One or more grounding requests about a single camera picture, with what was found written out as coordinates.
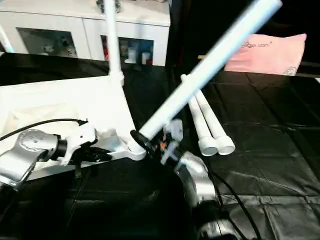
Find white plastic table leg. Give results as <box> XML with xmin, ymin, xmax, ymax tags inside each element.
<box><xmin>102</xmin><ymin>0</ymin><xmax>125</xmax><ymax>87</ymax></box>
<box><xmin>180</xmin><ymin>74</ymin><xmax>219</xmax><ymax>157</ymax></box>
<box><xmin>128</xmin><ymin>0</ymin><xmax>284</xmax><ymax>152</ymax></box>
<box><xmin>195</xmin><ymin>89</ymin><xmax>236</xmax><ymax>155</ymax></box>

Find black work mat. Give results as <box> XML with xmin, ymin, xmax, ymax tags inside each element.
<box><xmin>0</xmin><ymin>52</ymin><xmax>320</xmax><ymax>240</ymax></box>

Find black sofa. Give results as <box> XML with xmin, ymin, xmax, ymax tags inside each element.
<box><xmin>167</xmin><ymin>0</ymin><xmax>320</xmax><ymax>76</ymax></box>

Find white glass-door cabinet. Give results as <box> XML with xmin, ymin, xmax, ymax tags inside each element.
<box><xmin>0</xmin><ymin>0</ymin><xmax>172</xmax><ymax>67</ymax></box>

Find dark ornament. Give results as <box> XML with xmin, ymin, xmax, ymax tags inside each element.
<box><xmin>97</xmin><ymin>0</ymin><xmax>122</xmax><ymax>14</ymax></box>

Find light blue pole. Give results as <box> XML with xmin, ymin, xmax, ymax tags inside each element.
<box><xmin>0</xmin><ymin>25</ymin><xmax>14</xmax><ymax>54</ymax></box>

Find pink printed pillow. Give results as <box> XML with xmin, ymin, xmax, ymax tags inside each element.
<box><xmin>224</xmin><ymin>33</ymin><xmax>308</xmax><ymax>76</ymax></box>

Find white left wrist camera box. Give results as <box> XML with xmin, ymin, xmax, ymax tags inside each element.
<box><xmin>59</xmin><ymin>121</ymin><xmax>99</xmax><ymax>165</ymax></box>

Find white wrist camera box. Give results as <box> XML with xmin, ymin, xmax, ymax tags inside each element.
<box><xmin>162</xmin><ymin>118</ymin><xmax>185</xmax><ymax>152</ymax></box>
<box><xmin>59</xmin><ymin>121</ymin><xmax>99</xmax><ymax>165</ymax></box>

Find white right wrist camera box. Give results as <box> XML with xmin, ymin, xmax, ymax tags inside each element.
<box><xmin>162</xmin><ymin>118</ymin><xmax>185</xmax><ymax>152</ymax></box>

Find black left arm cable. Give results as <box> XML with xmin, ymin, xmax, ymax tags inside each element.
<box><xmin>0</xmin><ymin>118</ymin><xmax>89</xmax><ymax>142</ymax></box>

